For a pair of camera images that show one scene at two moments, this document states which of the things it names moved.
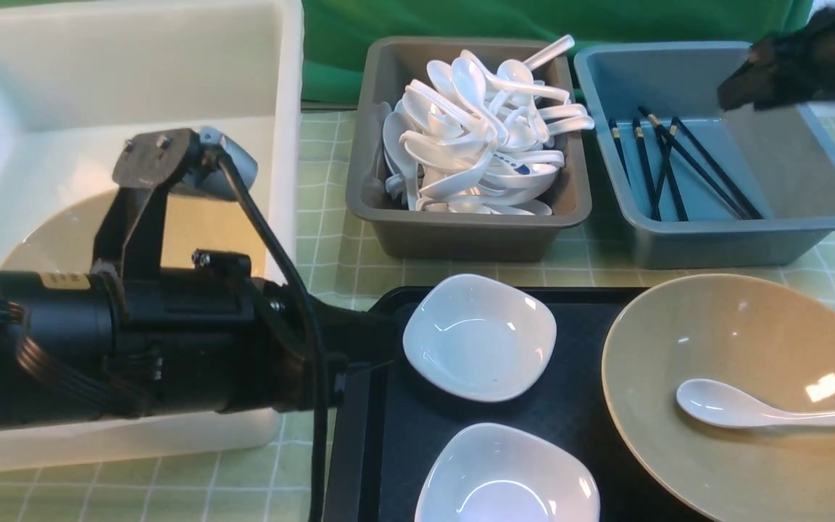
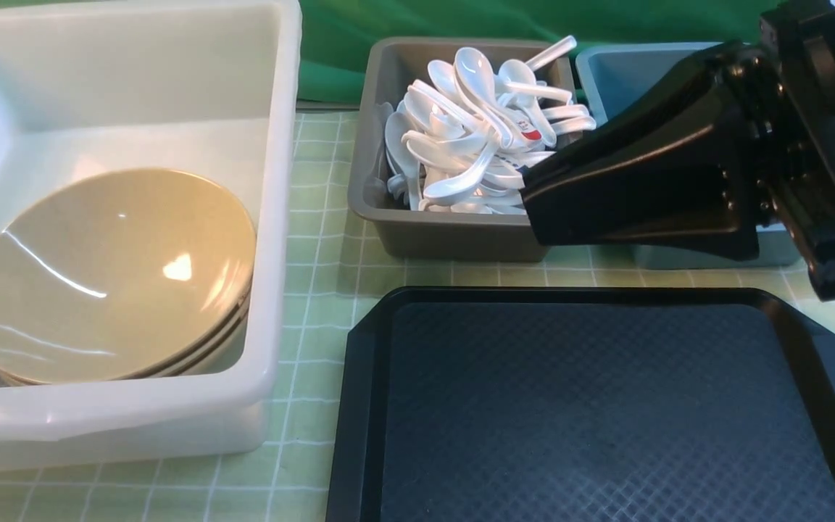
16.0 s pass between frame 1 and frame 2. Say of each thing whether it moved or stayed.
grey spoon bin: stayed
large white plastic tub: stayed
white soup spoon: moved
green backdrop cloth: stayed
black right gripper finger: moved
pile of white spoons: stayed
